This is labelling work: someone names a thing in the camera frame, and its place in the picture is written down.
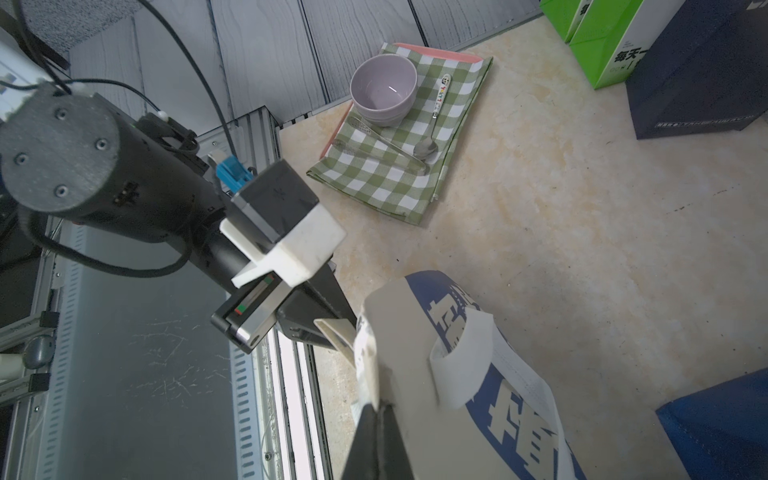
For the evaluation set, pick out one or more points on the lilac ceramic bowl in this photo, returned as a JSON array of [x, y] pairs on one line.
[[383, 89]]

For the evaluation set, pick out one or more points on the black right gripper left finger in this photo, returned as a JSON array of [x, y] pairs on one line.
[[362, 459]]

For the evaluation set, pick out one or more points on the blue white takeout bag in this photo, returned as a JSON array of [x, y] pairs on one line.
[[467, 405]]

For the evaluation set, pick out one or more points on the metal spoon patterned handle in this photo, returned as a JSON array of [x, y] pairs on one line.
[[427, 145]]

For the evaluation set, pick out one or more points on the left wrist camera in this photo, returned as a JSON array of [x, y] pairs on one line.
[[269, 206]]

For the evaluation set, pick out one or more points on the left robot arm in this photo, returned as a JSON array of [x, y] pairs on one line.
[[77, 157]]

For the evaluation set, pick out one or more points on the green checkered cloth mat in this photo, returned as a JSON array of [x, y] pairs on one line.
[[366, 168]]

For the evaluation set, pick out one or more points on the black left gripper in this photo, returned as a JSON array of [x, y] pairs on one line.
[[249, 314]]

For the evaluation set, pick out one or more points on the green white takeout bag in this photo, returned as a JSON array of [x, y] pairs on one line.
[[565, 15], [615, 35]]

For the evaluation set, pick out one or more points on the red board under cloth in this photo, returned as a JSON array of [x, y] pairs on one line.
[[467, 72]]

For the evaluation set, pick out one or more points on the dark navy takeaway bag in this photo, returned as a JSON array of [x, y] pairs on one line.
[[705, 73]]

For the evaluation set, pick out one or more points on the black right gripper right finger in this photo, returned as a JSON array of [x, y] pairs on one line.
[[392, 459]]

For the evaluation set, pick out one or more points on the metal chopstick pair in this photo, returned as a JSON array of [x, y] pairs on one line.
[[375, 147]]

